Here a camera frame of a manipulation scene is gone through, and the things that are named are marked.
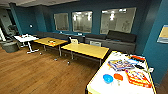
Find long wooden table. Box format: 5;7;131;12
33;37;69;57
60;42;111;67

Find grey rectangular cushion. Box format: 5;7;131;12
89;40;103;48

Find interior glass window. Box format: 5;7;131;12
53;12;70;32
71;10;94;34
99;7;138;35

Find small dark orange item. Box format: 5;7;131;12
47;39;58;45

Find black sofa section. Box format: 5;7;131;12
105;29;138;44

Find colourful game boxes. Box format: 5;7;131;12
107;58;136;73

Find yellow air hockey table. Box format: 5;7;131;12
85;50;158;94

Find small red black box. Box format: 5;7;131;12
129;54;147;63

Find small black item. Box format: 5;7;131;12
133;63;146;70

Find small white table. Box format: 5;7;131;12
13;34;40;54

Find red board game box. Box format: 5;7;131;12
124;69;153;89

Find grey round trash bin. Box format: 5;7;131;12
1;40;19;54

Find yellow framed wall poster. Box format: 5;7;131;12
156;25;168;44

